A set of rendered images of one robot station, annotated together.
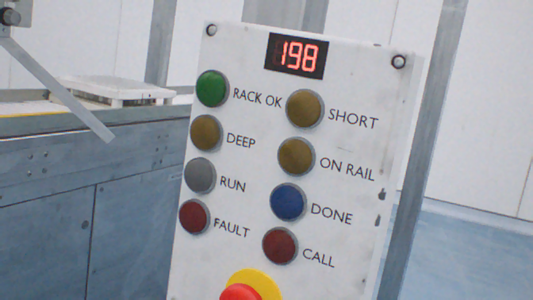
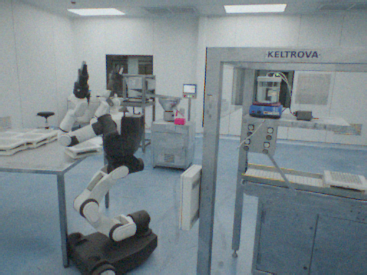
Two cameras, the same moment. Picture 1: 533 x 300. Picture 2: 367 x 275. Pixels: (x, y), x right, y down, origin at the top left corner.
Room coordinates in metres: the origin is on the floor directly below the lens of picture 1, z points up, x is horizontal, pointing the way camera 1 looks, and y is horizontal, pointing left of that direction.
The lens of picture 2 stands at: (0.31, -1.23, 1.50)
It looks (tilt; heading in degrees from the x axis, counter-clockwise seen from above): 13 degrees down; 87
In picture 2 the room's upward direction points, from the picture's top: 2 degrees clockwise
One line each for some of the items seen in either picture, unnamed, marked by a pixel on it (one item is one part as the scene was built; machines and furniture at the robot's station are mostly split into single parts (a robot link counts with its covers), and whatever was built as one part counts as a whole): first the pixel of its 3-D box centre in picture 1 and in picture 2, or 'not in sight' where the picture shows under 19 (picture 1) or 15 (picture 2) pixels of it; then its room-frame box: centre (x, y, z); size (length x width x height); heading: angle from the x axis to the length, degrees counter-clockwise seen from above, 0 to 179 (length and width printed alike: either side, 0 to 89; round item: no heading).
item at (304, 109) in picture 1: (304, 109); not in sight; (0.38, -0.02, 1.03); 0.03 x 0.01 x 0.03; 66
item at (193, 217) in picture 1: (193, 217); not in sight; (0.42, 0.05, 0.92); 0.03 x 0.01 x 0.03; 66
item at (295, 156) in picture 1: (295, 156); not in sight; (0.38, -0.02, 0.99); 0.03 x 0.01 x 0.03; 66
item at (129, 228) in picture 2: not in sight; (119, 227); (-0.09, 0.85, 0.28); 0.21 x 0.20 x 0.13; 40
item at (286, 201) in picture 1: (286, 202); not in sight; (0.38, -0.02, 0.96); 0.03 x 0.01 x 0.03; 66
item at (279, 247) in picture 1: (278, 246); not in sight; (0.38, -0.02, 0.92); 0.03 x 0.01 x 0.03; 66
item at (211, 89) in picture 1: (211, 88); not in sight; (0.42, 0.05, 1.03); 0.03 x 0.01 x 0.03; 66
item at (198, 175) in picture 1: (198, 175); not in sight; (0.42, 0.05, 0.96); 0.03 x 0.01 x 0.03; 66
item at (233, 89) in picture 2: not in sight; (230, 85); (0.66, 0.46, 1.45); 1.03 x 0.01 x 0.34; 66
